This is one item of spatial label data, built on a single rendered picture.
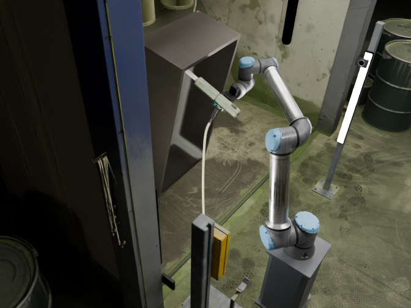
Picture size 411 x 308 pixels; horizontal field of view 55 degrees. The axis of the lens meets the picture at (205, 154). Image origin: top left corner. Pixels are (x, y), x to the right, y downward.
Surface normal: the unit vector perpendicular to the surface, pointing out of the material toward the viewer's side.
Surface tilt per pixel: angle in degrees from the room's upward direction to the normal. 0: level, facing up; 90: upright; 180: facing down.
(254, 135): 0
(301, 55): 90
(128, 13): 90
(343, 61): 90
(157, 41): 12
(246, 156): 0
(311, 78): 90
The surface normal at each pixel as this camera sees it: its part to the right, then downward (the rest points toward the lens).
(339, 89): -0.62, 0.50
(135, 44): 0.79, 0.42
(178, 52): 0.20, -0.66
